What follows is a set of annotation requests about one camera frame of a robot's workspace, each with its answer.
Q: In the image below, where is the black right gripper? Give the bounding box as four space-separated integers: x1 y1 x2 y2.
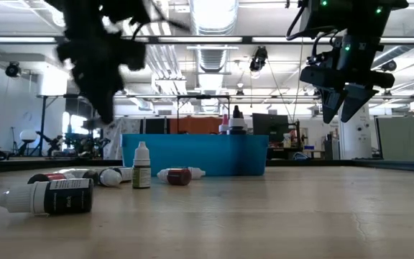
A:
299 35 397 124

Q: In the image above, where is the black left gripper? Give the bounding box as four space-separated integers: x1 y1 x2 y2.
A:
56 35 147 125

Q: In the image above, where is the small green food coloring bottle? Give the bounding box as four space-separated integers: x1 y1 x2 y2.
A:
80 168 124 188

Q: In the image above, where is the small dark food coloring bottle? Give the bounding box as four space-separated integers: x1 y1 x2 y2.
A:
119 166 134 183

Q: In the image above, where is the small olive food coloring bottle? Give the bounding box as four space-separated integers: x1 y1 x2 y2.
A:
132 141 152 189

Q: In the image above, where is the small red food coloring bottle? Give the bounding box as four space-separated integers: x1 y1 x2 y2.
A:
27 172 75 185
156 168 193 187

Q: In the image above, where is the small black food coloring bottle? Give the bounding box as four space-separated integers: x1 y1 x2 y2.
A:
0 178 95 216

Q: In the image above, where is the large pink food coloring bottle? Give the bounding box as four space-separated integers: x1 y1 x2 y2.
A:
218 114 230 135

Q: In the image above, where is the white patterned sheet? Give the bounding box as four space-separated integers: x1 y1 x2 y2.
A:
102 117 142 160

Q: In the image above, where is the white pillar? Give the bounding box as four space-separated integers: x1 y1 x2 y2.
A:
338 104 373 160

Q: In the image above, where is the white box unit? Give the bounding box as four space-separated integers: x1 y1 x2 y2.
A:
36 68 70 96

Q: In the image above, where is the black round spotlight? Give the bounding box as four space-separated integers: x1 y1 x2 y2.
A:
379 59 397 73
4 60 22 78

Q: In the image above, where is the grey partition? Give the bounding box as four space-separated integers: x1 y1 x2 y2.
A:
375 117 414 163

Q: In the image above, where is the black monitor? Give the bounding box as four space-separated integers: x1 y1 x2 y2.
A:
252 113 290 140

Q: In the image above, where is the white globe lamp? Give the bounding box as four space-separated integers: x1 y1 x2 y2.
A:
19 129 38 143

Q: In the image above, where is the orange partition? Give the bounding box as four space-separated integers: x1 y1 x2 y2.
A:
169 117 226 135

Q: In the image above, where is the black gantry bar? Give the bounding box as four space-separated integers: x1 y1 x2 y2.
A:
0 35 414 45

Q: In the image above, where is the teal plastic bin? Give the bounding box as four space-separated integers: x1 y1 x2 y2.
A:
120 134 270 177

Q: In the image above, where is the black vertical post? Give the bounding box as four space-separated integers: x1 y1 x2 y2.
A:
40 95 48 158

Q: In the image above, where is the black hanging camera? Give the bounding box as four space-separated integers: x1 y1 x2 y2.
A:
249 45 269 73

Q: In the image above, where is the black aluminium table frame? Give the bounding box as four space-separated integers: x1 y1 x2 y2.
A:
0 157 414 175

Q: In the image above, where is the silver ventilation duct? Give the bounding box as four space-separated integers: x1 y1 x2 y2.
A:
188 0 240 116

